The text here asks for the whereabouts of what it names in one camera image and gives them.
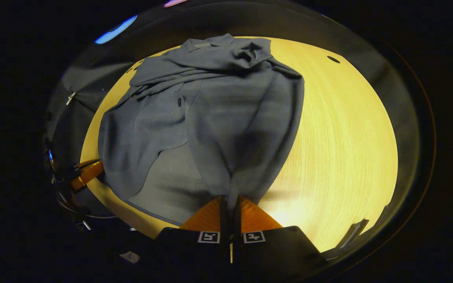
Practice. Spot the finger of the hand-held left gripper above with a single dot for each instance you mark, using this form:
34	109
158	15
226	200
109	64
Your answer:
89	173

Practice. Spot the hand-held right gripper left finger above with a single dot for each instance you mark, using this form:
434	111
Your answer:
187	251

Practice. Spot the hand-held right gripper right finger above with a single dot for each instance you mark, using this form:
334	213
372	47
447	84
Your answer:
277	251

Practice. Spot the grey collared shirt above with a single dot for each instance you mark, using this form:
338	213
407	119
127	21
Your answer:
218	118

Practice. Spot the white paper scrap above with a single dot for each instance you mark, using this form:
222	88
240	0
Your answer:
130	257

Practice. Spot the black table edge clamp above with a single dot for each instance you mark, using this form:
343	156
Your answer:
351	234

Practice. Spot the white cloth clip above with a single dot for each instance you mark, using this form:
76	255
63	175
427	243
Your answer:
70	98

